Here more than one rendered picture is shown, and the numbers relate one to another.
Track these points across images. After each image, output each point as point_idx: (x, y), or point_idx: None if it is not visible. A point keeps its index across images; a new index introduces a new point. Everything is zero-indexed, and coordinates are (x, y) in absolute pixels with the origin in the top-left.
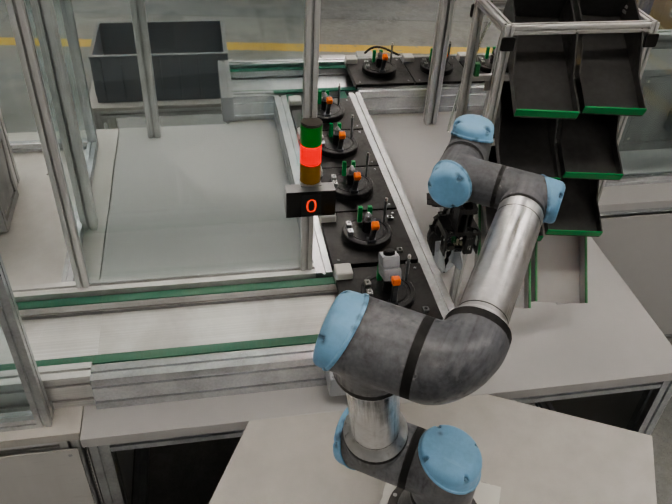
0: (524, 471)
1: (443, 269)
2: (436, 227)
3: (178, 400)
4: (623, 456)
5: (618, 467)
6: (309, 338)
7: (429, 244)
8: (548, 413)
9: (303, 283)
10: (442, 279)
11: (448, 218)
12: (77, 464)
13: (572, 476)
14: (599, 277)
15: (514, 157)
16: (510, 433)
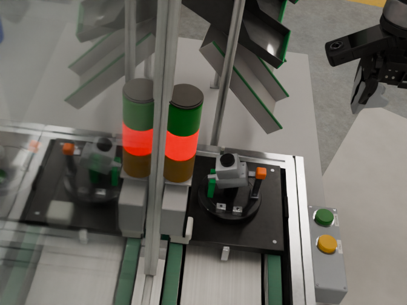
0: (402, 185)
1: (387, 104)
2: (383, 72)
3: None
4: (384, 123)
5: (395, 131)
6: (275, 298)
7: (370, 95)
8: (344, 146)
9: (174, 280)
10: (208, 145)
11: (389, 55)
12: None
13: (404, 158)
14: (196, 51)
15: None
16: (364, 178)
